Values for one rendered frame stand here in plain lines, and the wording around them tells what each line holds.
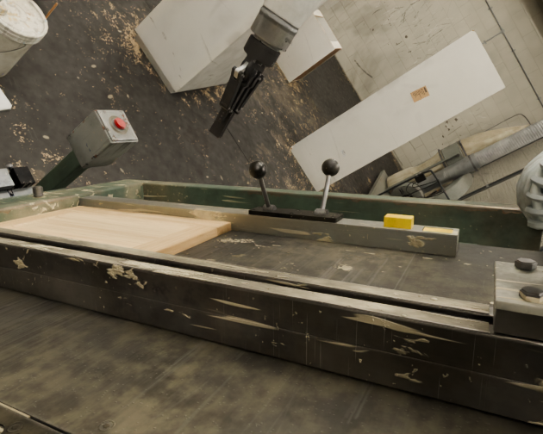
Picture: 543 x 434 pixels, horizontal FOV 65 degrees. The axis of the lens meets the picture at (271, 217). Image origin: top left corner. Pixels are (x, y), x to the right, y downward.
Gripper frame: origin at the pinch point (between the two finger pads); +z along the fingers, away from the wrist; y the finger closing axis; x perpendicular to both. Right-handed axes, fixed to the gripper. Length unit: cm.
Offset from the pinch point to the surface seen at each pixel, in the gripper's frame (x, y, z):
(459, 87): -34, 351, -51
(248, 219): -20.3, -9.0, 10.8
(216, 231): -17.3, -14.5, 15.0
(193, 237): -16.2, -22.3, 14.9
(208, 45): 124, 198, 25
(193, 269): -28, -50, 0
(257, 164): -16.6, -13.0, -1.7
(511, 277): -52, -53, -22
